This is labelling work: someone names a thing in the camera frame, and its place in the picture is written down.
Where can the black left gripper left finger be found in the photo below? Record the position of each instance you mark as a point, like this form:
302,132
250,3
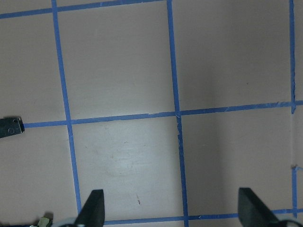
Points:
93,211

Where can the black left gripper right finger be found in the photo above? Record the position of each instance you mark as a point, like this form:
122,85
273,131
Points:
252,212

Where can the black flat metal bracket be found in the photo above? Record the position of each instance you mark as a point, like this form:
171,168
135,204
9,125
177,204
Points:
11,126

